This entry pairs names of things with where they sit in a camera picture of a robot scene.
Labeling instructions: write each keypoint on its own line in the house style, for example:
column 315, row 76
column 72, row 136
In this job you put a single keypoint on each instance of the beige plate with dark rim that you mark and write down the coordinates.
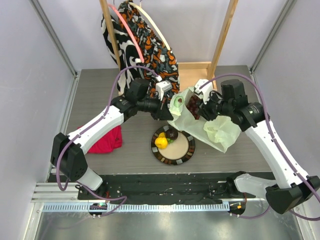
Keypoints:
column 176, row 153

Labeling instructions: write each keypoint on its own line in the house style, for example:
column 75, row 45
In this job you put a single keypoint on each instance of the yellow fake pear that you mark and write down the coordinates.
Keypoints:
column 161, row 141

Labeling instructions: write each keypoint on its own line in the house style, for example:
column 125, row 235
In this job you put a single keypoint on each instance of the wooden clothes rack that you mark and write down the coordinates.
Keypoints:
column 189, row 72

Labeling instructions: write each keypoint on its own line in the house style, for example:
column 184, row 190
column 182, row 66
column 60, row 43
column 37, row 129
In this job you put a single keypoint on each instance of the dark purple fake mangosteen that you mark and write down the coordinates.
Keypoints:
column 171, row 135

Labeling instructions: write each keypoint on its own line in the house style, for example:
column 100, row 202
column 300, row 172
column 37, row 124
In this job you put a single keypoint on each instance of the red cloth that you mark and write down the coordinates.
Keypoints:
column 109, row 142

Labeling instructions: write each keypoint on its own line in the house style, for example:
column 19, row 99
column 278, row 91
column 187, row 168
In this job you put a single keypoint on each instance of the pale green plastic bag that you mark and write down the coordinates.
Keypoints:
column 220, row 133

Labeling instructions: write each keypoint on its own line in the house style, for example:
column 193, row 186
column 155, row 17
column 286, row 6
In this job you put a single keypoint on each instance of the pink clothes hanger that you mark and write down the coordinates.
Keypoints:
column 127, row 27

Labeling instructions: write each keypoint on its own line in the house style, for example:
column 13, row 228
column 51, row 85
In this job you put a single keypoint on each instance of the orange grey camouflage garment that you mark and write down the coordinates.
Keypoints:
column 155, row 53

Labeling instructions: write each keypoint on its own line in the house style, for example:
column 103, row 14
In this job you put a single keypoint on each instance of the cream clothes hanger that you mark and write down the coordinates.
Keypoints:
column 141, row 13

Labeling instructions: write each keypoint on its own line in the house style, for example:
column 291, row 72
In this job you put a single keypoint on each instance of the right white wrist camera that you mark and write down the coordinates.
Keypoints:
column 202, row 89

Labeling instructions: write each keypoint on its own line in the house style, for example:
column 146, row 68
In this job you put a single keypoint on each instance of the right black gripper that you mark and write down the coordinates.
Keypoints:
column 204, row 110

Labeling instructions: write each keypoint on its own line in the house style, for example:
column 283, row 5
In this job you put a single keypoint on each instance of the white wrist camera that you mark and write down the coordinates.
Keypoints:
column 162, row 86
column 202, row 89

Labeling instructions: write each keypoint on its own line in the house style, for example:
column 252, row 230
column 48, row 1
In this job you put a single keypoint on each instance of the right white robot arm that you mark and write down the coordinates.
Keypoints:
column 291, row 185

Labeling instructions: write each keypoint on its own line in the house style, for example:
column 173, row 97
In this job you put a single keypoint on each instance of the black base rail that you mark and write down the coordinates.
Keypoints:
column 168, row 189

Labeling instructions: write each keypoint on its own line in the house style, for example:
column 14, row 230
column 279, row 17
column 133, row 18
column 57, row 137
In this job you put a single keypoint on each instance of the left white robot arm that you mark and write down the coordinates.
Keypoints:
column 68, row 151

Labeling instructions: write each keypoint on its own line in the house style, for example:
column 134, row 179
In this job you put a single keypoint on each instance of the dark red fake grapes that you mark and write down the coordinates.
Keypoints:
column 193, row 106

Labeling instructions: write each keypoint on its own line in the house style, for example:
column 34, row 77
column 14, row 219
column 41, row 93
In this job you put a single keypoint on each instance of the white slotted cable duct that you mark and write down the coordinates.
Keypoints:
column 128, row 208

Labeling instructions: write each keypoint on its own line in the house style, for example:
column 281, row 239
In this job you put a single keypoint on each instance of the zebra print garment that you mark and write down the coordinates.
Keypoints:
column 127, row 77

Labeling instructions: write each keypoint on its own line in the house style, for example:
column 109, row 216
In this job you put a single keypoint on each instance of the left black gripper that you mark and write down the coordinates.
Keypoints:
column 163, row 113

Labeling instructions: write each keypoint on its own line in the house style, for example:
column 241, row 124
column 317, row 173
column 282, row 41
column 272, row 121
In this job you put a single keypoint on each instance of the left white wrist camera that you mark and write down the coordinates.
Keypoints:
column 162, row 86

